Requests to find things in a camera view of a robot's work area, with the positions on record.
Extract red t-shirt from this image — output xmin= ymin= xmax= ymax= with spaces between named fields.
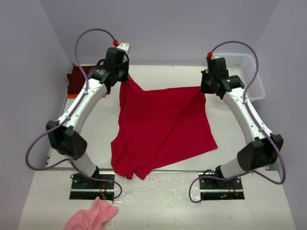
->
xmin=111 ymin=80 xmax=218 ymax=179

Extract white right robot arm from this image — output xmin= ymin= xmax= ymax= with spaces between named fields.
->
xmin=201 ymin=57 xmax=283 ymax=188

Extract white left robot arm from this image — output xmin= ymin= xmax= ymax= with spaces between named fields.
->
xmin=46 ymin=43 xmax=130 ymax=188

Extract dark maroon folded t-shirt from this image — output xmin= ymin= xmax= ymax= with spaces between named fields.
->
xmin=67 ymin=65 xmax=85 ymax=94

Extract orange folded t-shirt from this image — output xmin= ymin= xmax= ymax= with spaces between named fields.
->
xmin=68 ymin=93 xmax=106 ymax=99

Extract pink cloth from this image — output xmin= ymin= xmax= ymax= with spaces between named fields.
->
xmin=63 ymin=197 xmax=118 ymax=230

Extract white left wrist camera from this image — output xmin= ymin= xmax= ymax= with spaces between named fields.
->
xmin=117 ymin=43 xmax=130 ymax=54

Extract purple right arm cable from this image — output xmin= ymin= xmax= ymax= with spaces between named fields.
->
xmin=189 ymin=41 xmax=287 ymax=204

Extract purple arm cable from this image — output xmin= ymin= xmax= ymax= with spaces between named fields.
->
xmin=25 ymin=28 xmax=123 ymax=200
xmin=189 ymin=41 xmax=287 ymax=204

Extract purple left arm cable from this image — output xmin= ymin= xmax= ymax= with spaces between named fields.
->
xmin=25 ymin=28 xmax=123 ymax=200

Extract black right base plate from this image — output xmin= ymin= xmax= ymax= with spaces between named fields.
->
xmin=199 ymin=178 xmax=245 ymax=201

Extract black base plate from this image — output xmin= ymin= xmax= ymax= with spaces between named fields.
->
xmin=69 ymin=171 xmax=115 ymax=201
xmin=199 ymin=178 xmax=245 ymax=201

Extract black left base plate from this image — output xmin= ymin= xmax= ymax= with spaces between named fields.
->
xmin=69 ymin=171 xmax=115 ymax=201

